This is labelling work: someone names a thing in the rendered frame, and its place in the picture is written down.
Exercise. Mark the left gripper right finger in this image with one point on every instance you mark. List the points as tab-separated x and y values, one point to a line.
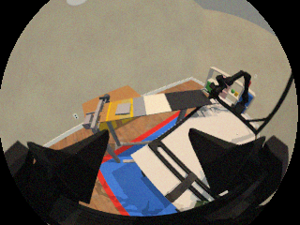
220	160

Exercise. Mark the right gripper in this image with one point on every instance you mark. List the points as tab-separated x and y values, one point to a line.
213	92

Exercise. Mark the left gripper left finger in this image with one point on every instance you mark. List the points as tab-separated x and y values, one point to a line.
76	165

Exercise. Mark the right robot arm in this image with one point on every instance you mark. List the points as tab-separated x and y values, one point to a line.
231	79

